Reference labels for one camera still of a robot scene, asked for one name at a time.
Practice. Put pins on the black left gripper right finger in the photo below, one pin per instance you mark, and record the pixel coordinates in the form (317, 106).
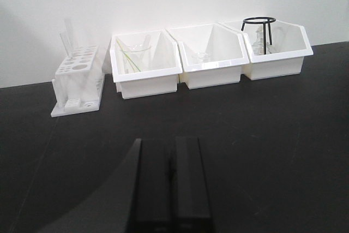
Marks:
(191, 206)

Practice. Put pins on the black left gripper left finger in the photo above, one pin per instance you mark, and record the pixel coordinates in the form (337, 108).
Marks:
(151, 205)

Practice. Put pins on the clear glass beaker in bin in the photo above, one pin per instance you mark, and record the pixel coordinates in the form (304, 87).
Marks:
(140, 54)

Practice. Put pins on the white test tube rack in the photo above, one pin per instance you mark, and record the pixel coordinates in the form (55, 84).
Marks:
(78, 83)

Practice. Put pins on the white plastic bin left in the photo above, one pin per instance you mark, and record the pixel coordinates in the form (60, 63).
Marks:
(165, 66)

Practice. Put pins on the white plastic bin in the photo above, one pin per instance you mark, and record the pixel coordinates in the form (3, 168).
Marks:
(292, 45)
(165, 66)
(227, 52)

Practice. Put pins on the small glass vessel in bin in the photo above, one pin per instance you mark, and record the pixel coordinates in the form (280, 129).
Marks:
(200, 57)

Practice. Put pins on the white plastic bin middle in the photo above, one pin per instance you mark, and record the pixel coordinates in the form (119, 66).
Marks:
(227, 52)

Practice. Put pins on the glassware in right bin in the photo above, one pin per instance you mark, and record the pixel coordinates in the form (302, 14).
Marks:
(258, 45)

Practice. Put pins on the white plastic bin right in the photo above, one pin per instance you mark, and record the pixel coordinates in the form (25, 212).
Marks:
(292, 45)

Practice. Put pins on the clear glass test tube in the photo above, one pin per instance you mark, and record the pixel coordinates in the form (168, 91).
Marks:
(68, 38)

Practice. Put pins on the black wire tripod stand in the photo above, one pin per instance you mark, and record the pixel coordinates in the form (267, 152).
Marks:
(264, 21)

